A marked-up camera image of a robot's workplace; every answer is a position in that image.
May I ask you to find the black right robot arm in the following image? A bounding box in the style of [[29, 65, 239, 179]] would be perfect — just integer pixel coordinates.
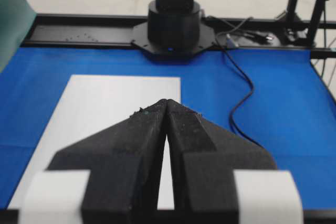
[[148, 0, 277, 223]]

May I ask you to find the black cable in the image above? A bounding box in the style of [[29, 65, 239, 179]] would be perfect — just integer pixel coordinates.
[[215, 16, 263, 148]]

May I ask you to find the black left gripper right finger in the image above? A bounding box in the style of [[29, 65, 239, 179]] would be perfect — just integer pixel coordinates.
[[165, 100, 277, 223]]

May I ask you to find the green cloth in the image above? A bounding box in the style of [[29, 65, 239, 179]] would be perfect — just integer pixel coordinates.
[[1, 0, 36, 71]]

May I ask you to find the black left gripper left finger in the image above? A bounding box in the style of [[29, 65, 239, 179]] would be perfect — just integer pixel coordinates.
[[48, 99, 167, 223]]

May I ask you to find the black aluminium frame rail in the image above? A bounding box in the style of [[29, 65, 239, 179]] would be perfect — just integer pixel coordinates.
[[22, 14, 335, 59]]

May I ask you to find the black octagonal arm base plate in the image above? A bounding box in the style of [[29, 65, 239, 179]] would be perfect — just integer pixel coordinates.
[[131, 22, 215, 60]]

